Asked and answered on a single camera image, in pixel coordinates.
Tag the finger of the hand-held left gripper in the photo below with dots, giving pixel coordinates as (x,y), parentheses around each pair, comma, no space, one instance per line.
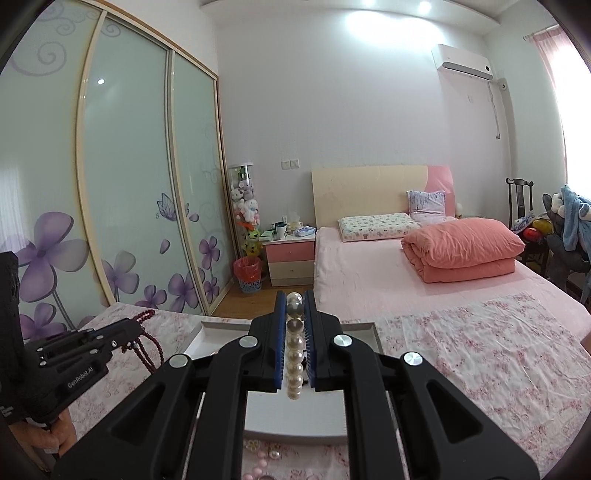
(92,341)

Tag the flower print sliding wardrobe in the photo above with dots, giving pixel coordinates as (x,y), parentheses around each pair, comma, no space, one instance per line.
(129,161)

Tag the floral white pillow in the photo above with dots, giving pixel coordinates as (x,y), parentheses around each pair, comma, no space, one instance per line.
(376,227)

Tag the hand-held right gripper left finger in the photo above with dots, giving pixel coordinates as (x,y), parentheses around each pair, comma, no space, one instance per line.
(278,350)

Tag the pink and cream nightstand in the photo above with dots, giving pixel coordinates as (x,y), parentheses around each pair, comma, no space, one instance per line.
(291,263)

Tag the white air conditioner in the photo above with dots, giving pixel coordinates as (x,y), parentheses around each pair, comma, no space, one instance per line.
(461,60)

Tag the purple patterned pillow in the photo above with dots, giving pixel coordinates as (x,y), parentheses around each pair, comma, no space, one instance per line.
(427,205)

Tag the air conditioner pipe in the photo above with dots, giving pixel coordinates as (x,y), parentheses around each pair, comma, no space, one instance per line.
(496,110)

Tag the bed with pink sheet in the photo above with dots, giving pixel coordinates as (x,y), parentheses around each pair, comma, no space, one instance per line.
(360,277)

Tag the shallow grey cardboard box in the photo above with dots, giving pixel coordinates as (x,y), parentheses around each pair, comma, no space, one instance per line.
(295,415)

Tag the red trash bin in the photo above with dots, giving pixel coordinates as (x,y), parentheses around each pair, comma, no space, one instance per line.
(247,274)

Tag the pink floral bed sheet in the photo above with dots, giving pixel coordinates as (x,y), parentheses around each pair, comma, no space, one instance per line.
(461,369)

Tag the white wall switch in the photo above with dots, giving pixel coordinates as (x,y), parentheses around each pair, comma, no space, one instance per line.
(290,164)

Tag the grey office chair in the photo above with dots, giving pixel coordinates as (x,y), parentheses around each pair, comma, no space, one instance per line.
(565,263)

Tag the blue plush garment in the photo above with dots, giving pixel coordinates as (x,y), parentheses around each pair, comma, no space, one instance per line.
(575,217)

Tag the pink curtain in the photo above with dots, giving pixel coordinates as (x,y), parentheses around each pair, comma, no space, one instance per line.
(547,50)

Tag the person's left hand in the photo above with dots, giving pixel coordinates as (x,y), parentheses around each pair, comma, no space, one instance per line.
(46,436)

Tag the dark wooden chair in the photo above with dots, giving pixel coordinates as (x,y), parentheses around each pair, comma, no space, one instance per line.
(519,203)

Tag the colourful plush toys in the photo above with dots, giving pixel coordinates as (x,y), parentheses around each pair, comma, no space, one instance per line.
(531,230)

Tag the cream and pink headboard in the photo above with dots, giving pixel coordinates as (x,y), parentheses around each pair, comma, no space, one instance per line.
(369,189)

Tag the folded salmon duvet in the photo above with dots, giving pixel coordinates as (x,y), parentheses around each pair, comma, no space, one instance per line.
(461,249)

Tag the light blue folded cloth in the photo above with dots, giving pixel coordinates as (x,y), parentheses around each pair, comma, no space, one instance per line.
(304,230)

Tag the clear plush toy tube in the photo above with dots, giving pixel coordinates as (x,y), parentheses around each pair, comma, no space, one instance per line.
(244,203)

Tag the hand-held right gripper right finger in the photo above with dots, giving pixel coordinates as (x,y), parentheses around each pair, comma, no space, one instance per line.
(308,350)

